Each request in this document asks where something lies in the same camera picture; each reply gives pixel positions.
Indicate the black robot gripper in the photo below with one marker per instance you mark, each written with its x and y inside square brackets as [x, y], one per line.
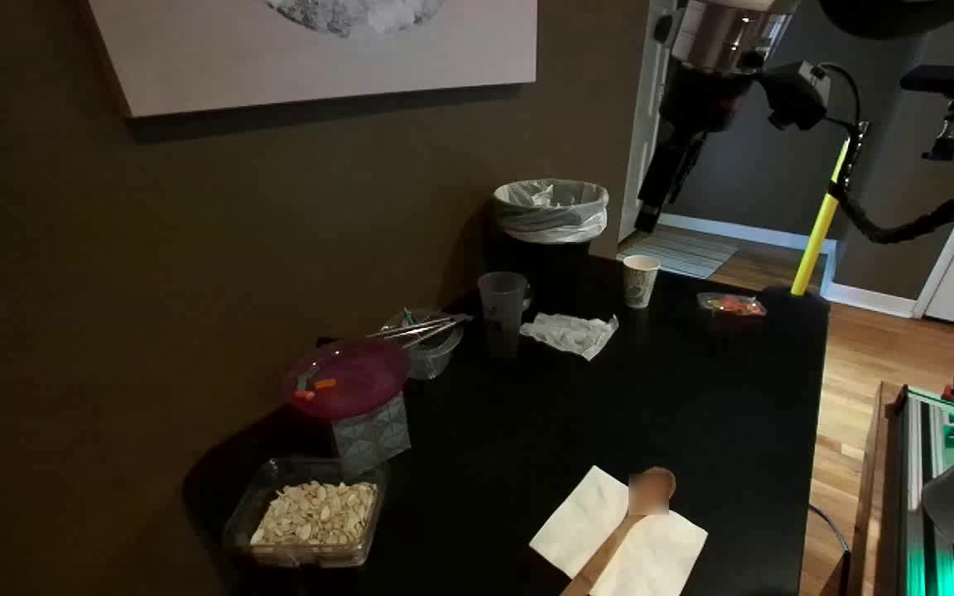
[695, 106]

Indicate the wooden spoon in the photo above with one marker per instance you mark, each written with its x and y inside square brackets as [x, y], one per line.
[651, 492]

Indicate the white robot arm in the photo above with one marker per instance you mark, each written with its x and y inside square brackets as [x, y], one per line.
[718, 47]

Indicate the pink plate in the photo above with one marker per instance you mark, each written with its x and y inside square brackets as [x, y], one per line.
[350, 380]

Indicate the grey box under plate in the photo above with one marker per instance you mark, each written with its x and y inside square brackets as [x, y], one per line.
[373, 439]

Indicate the yellow pole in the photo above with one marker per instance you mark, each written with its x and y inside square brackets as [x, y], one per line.
[819, 231]

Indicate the white paper cup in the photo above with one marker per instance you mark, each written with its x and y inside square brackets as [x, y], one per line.
[636, 280]

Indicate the black trash bin white liner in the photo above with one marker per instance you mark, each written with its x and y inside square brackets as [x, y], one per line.
[545, 227]

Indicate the small clear snack package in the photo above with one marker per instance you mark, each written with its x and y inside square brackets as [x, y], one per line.
[729, 307]

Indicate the crumpled white tissue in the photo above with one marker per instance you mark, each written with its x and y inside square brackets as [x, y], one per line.
[570, 335]

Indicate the clear plastic cup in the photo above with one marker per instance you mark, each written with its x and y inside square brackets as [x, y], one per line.
[506, 297]

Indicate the clear tray with foil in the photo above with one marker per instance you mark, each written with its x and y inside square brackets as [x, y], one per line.
[426, 335]

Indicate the white paper napkin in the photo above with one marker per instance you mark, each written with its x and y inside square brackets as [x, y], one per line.
[655, 561]

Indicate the clear popcorn container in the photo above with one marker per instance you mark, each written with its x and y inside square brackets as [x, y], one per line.
[303, 511]

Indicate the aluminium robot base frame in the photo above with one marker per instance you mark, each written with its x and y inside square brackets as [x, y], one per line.
[918, 494]

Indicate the white wall canvas picture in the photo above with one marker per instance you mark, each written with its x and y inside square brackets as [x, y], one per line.
[224, 55]

